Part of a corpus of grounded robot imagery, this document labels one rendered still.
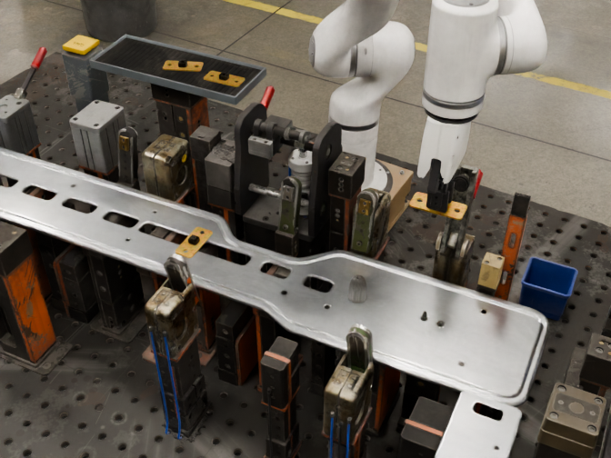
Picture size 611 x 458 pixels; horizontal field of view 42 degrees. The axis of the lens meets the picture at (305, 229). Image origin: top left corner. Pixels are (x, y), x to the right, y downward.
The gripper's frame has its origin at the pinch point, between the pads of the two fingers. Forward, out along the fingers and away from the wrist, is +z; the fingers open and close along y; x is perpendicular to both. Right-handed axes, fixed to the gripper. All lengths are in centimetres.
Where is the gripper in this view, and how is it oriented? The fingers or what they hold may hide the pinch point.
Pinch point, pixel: (440, 194)
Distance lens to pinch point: 123.6
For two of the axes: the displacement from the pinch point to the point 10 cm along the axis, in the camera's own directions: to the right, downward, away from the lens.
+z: 0.1, 7.6, 6.5
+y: -4.3, 5.9, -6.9
